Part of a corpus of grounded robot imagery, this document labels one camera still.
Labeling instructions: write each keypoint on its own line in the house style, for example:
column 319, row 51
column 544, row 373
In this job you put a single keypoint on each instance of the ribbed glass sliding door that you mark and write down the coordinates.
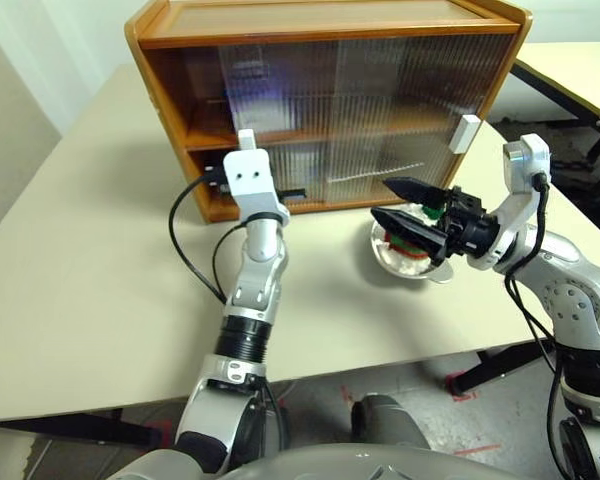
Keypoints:
column 300, row 115
column 430, row 100

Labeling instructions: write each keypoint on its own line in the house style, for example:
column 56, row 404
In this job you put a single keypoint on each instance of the silver robot torso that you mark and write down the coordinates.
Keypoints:
column 330, row 462

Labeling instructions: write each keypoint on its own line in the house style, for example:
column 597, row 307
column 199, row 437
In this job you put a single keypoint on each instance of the wooden cabinet shelf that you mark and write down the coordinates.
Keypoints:
column 210, row 140

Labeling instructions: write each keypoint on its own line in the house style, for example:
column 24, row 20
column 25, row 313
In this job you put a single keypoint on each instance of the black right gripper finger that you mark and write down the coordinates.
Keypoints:
column 412, row 232
column 415, row 191

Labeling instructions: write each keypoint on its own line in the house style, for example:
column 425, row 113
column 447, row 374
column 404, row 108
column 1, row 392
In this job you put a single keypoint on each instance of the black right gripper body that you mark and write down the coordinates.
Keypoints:
column 472, row 230

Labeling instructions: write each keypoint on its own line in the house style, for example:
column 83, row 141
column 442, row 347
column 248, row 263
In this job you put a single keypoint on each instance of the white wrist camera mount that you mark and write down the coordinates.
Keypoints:
column 517, row 210
column 250, row 190

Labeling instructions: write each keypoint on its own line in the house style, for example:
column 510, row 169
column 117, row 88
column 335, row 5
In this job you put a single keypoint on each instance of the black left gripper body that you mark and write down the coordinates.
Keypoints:
column 292, row 193

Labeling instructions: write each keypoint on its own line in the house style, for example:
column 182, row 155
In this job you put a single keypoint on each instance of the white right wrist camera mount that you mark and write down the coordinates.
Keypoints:
column 517, row 210

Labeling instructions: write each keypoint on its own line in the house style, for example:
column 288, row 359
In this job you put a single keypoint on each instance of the beige table with black frame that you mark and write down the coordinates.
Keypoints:
column 570, row 65

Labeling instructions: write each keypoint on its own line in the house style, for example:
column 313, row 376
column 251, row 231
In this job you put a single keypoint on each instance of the black table foot bar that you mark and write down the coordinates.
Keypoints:
column 70, row 430
column 500, row 367

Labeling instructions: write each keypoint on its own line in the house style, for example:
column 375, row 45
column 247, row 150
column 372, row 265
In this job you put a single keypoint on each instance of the brown wooden cabinet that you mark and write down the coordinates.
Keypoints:
column 330, row 36

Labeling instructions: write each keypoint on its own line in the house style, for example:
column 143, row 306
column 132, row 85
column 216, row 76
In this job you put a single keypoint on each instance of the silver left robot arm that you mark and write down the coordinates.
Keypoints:
column 260, row 280

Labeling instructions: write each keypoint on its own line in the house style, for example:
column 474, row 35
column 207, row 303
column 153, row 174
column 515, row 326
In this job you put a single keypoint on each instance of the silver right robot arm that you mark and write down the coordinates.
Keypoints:
column 570, row 295

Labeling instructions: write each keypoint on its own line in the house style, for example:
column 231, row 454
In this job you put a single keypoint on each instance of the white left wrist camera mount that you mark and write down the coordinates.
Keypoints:
column 250, row 190

